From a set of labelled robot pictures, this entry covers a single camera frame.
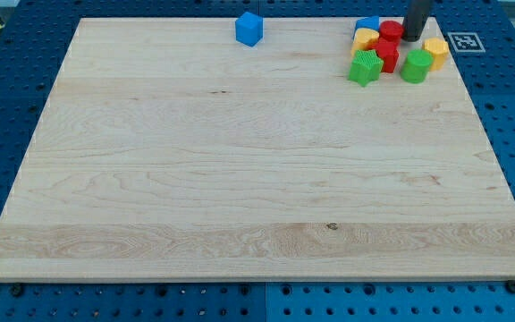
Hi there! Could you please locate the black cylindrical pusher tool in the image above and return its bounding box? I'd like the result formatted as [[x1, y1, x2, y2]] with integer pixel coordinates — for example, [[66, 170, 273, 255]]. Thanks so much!
[[401, 0, 434, 42]]

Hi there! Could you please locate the blue triangle block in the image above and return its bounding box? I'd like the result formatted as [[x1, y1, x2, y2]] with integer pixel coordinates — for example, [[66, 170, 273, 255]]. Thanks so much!
[[354, 15, 380, 31]]

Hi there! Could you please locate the wooden board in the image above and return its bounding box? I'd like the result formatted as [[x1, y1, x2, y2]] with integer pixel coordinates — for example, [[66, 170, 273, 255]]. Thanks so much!
[[0, 18, 515, 283]]

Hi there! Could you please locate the red cylinder block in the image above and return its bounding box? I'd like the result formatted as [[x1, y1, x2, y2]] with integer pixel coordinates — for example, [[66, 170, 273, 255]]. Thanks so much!
[[379, 20, 404, 45]]

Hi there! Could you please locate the yellow hexagon block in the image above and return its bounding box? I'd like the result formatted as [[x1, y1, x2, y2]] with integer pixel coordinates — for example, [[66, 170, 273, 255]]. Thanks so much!
[[422, 38, 449, 72]]

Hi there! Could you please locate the red star block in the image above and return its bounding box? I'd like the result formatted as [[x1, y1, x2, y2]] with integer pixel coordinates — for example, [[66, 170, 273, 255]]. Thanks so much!
[[368, 38, 399, 73]]

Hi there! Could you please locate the green cylinder block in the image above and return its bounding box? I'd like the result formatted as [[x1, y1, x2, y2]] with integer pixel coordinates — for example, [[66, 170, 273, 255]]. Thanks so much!
[[401, 49, 434, 84]]

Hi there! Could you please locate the yellow heart block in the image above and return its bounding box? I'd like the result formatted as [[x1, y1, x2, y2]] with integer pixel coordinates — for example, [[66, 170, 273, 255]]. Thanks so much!
[[350, 28, 380, 56]]

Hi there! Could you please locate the white fiducial marker tag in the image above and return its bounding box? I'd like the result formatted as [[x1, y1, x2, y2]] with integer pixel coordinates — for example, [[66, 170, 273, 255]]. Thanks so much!
[[447, 31, 485, 53]]

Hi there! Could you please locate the green star block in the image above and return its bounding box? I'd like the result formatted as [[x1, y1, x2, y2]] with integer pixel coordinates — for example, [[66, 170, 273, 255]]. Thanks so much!
[[348, 49, 384, 87]]

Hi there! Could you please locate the blue cube block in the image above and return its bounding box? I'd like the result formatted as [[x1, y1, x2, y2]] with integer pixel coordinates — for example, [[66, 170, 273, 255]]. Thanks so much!
[[235, 12, 264, 47]]

